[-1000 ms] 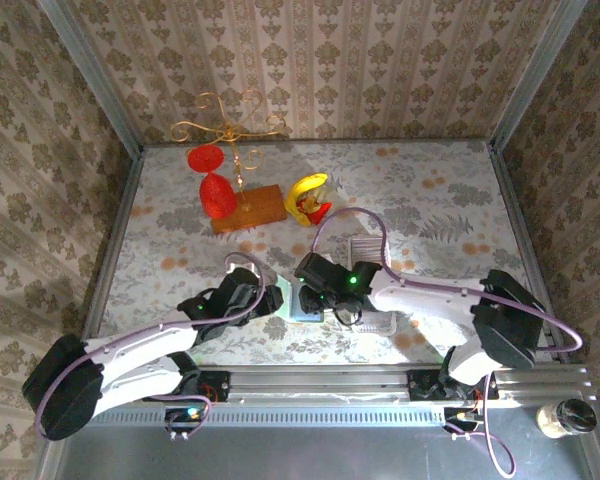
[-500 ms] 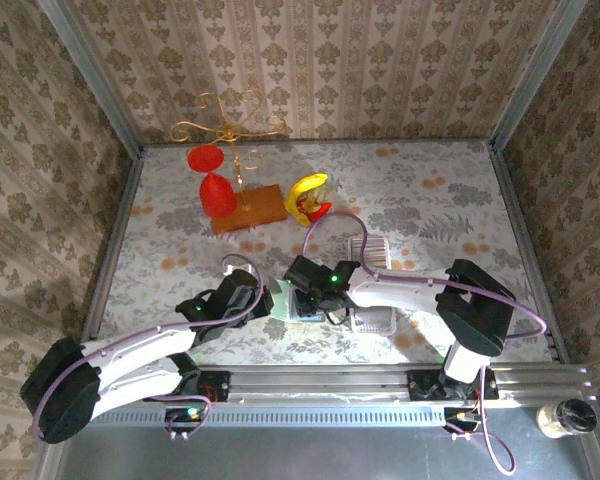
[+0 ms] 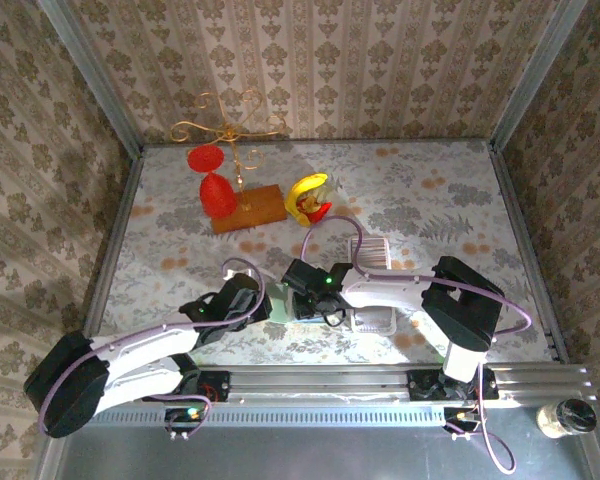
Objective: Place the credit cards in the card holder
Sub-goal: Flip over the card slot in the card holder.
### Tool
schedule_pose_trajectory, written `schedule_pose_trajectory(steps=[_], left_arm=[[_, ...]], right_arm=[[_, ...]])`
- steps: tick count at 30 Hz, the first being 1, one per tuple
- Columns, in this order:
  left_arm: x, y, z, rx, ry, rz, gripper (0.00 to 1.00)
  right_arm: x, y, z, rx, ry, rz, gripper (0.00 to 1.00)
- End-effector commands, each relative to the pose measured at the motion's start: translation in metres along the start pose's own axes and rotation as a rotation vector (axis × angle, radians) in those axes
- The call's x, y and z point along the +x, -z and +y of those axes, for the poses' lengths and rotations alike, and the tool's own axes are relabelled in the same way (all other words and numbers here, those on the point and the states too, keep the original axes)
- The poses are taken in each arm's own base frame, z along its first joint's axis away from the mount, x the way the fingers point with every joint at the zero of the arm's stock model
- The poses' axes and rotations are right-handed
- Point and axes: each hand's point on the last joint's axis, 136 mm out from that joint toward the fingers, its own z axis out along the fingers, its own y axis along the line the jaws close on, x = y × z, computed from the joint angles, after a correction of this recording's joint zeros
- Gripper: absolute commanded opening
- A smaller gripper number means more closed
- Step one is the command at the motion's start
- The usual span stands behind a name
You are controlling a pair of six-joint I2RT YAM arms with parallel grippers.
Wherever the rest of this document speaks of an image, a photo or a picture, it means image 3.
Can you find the red goblet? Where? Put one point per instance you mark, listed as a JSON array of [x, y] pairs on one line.
[[219, 197]]

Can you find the yellow banana toy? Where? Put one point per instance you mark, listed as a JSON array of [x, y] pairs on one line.
[[296, 195]]

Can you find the red white doll figurine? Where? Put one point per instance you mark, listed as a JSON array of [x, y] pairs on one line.
[[317, 206]]

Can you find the white plastic basket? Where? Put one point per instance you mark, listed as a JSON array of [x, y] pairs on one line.
[[375, 325]]

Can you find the glass bottle black cap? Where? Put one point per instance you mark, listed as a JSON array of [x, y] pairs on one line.
[[567, 417]]

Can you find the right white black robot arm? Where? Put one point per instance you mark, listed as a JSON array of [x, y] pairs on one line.
[[460, 310]]

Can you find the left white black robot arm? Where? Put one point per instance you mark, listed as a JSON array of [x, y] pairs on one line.
[[145, 345]]

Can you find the aluminium table edge rail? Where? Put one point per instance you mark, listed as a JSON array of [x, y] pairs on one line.
[[112, 245], [526, 250]]

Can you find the aluminium front rail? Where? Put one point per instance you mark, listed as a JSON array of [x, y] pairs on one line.
[[330, 385]]

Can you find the aluminium frame post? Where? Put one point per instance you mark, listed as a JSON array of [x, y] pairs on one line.
[[532, 75], [92, 75]]

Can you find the small circuit board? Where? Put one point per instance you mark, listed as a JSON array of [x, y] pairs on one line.
[[192, 414], [460, 415]]

